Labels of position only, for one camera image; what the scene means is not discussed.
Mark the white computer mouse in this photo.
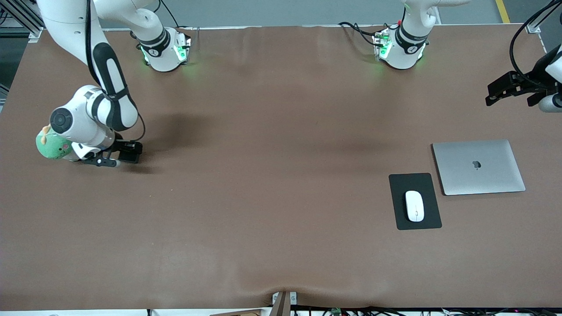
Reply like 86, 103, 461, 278
405, 190, 425, 223

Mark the black mouse pad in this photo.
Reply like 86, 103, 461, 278
389, 172, 443, 230

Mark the green plush dinosaur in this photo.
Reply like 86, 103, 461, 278
36, 125, 74, 161

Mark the silver laptop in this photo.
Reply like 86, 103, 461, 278
431, 140, 526, 196

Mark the brown table cover mat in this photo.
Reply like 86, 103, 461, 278
0, 24, 562, 311

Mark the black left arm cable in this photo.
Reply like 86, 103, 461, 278
508, 0, 562, 90

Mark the aluminium frame post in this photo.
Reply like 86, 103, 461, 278
525, 0, 562, 34
0, 0, 44, 43

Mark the black right base cable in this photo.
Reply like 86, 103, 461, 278
154, 0, 182, 29

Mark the black base cable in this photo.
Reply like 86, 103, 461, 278
154, 0, 182, 29
338, 21, 389, 47

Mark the black left base cable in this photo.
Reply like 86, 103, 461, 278
338, 21, 389, 47

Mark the camera stand bracket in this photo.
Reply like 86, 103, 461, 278
210, 291, 298, 316

